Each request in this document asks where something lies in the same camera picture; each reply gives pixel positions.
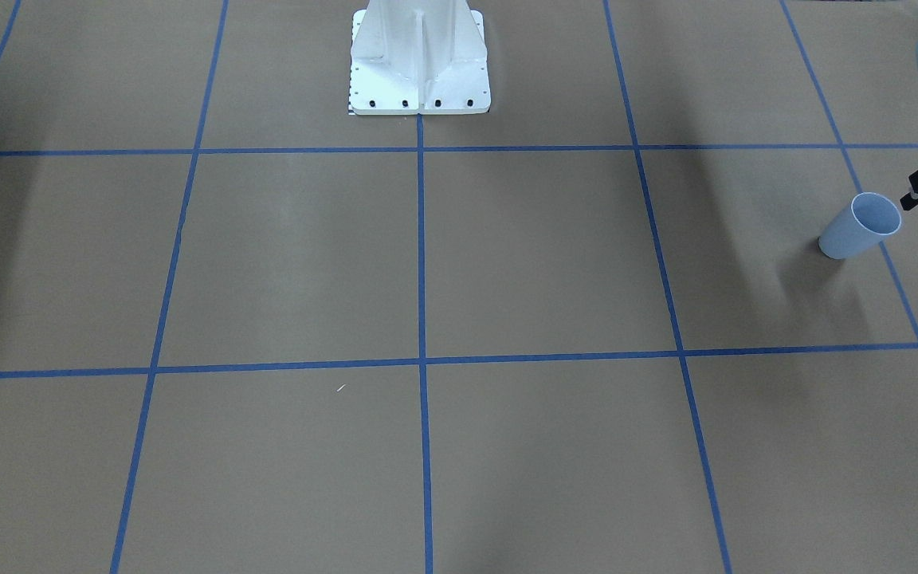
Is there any light blue plastic cup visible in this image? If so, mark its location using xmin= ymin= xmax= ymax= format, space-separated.
xmin=818 ymin=192 xmax=903 ymax=259

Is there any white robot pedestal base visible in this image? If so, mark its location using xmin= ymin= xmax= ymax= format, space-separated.
xmin=347 ymin=1 xmax=492 ymax=116

